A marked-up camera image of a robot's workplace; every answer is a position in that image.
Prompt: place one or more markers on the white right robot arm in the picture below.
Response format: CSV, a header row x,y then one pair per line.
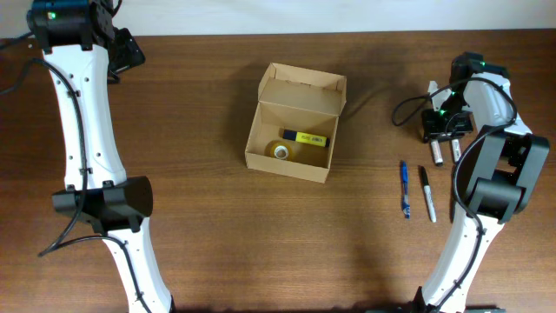
x,y
493,178

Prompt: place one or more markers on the black fine marker pen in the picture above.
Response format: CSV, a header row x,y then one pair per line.
x,y
428,194

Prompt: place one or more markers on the yellow highlighter marker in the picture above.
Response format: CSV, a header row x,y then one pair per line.
x,y
302,137

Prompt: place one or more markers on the blue white marker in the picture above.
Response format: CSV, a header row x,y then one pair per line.
x,y
455,143

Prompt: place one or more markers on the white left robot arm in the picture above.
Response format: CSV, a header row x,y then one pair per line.
x,y
84,52

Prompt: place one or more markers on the brown cardboard box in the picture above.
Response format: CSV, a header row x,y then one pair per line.
x,y
294,98

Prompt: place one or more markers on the black white marker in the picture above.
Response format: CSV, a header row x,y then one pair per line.
x,y
436,153

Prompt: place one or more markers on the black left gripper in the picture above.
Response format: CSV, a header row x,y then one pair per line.
x,y
130,54

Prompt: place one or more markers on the blue ballpoint pen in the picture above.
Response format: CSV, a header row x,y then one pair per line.
x,y
405,206

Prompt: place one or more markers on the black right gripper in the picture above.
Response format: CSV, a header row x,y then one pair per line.
x,y
433,131

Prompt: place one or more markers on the yellow tape roll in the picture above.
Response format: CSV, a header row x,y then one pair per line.
x,y
280,150

